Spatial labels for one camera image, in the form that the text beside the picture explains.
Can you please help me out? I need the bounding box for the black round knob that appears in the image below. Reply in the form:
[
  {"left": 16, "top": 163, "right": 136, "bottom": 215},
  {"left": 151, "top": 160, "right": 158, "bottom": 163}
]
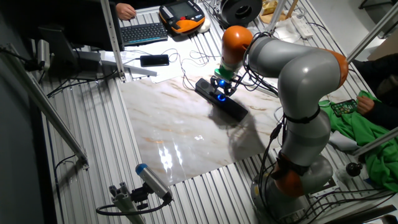
[{"left": 345, "top": 162, "right": 363, "bottom": 177}]

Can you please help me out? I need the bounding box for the thin black speaker cable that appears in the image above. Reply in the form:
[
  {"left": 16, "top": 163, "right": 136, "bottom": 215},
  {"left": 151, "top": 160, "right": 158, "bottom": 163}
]
[{"left": 123, "top": 48, "right": 218, "bottom": 91}]

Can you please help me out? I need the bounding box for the green cloth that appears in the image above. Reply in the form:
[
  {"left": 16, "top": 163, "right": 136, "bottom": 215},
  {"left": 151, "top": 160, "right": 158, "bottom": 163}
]
[{"left": 318, "top": 90, "right": 398, "bottom": 192}]

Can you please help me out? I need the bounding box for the smartphone with colourful screen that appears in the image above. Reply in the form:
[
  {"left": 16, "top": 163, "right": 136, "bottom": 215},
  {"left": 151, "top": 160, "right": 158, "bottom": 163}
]
[{"left": 330, "top": 98, "right": 358, "bottom": 118}]

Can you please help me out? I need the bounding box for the aluminium camera mount profile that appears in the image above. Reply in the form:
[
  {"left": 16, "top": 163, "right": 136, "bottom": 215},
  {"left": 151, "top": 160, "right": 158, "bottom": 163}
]
[{"left": 108, "top": 182, "right": 147, "bottom": 224}]

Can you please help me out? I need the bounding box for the light wooden board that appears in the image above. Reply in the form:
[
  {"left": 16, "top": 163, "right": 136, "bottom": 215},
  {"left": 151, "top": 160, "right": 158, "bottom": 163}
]
[{"left": 259, "top": 0, "right": 299, "bottom": 25}]

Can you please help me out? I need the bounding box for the aluminium frame bar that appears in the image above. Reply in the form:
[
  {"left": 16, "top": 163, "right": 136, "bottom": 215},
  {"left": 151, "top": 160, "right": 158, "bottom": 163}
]
[
  {"left": 346, "top": 1, "right": 398, "bottom": 65},
  {"left": 0, "top": 43, "right": 90, "bottom": 170},
  {"left": 353, "top": 127, "right": 398, "bottom": 156}
]

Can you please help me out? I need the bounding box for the aluminium frame post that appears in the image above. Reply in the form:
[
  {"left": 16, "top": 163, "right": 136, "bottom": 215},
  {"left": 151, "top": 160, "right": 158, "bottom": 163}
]
[
  {"left": 99, "top": 0, "right": 127, "bottom": 82},
  {"left": 267, "top": 0, "right": 287, "bottom": 34}
]

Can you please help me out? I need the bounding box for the black speaker bar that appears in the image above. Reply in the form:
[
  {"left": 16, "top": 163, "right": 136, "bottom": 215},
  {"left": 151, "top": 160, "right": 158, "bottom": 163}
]
[{"left": 195, "top": 77, "right": 249, "bottom": 123}]

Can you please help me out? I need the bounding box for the bare human hand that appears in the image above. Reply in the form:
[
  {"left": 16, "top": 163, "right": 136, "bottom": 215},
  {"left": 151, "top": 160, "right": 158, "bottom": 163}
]
[
  {"left": 356, "top": 96, "right": 376, "bottom": 116},
  {"left": 116, "top": 2, "right": 137, "bottom": 21}
]

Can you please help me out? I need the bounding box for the black monitor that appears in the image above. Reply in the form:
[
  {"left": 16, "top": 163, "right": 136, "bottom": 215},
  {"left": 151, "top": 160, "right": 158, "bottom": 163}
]
[{"left": 37, "top": 0, "right": 125, "bottom": 78}]

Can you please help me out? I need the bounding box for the orange black teach pendant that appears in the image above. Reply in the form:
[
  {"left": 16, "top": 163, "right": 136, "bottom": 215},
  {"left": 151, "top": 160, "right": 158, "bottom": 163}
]
[{"left": 158, "top": 0, "right": 206, "bottom": 34}]

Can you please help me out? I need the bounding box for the dark-sleeved forearm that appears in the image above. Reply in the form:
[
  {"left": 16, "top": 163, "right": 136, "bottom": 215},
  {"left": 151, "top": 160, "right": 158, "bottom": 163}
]
[
  {"left": 366, "top": 102, "right": 398, "bottom": 131},
  {"left": 118, "top": 0, "right": 175, "bottom": 10}
]

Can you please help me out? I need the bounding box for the silver camera blue end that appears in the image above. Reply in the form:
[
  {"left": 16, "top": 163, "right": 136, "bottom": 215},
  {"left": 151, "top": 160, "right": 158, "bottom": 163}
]
[{"left": 135, "top": 163, "right": 174, "bottom": 202}]

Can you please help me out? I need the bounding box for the black filament spool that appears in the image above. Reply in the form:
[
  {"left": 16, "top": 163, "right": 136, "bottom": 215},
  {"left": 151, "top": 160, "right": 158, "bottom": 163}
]
[{"left": 220, "top": 0, "right": 263, "bottom": 28}]

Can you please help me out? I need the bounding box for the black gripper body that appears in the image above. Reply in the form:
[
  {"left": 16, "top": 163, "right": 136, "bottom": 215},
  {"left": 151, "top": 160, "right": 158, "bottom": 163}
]
[{"left": 214, "top": 76, "right": 233, "bottom": 91}]

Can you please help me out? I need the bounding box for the black smartphone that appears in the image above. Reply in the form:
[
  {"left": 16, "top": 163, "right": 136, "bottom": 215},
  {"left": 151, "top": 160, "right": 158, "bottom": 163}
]
[{"left": 139, "top": 54, "right": 170, "bottom": 68}]

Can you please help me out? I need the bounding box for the white three-socket power strip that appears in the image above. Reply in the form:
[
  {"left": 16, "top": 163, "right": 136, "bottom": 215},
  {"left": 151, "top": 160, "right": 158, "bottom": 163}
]
[{"left": 242, "top": 79, "right": 278, "bottom": 97}]

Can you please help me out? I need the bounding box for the white foam sheet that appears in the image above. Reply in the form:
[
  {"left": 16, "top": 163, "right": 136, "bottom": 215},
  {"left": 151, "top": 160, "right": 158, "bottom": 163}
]
[{"left": 328, "top": 130, "right": 360, "bottom": 152}]

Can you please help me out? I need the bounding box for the black camera cable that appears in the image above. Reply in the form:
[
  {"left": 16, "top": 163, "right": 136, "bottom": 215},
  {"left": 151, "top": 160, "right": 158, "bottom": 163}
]
[{"left": 95, "top": 198, "right": 172, "bottom": 217}]

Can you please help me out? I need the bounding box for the black keyboard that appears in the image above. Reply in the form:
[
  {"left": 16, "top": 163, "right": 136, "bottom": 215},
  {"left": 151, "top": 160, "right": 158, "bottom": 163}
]
[{"left": 120, "top": 22, "right": 169, "bottom": 47}]

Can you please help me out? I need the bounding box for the small silver camera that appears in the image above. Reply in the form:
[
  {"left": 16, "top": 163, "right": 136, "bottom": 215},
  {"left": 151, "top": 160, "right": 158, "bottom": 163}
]
[{"left": 36, "top": 39, "right": 51, "bottom": 71}]

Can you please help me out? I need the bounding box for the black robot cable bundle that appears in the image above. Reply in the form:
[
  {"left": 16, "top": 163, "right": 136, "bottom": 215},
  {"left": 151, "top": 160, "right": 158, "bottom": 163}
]
[{"left": 242, "top": 30, "right": 290, "bottom": 223}]

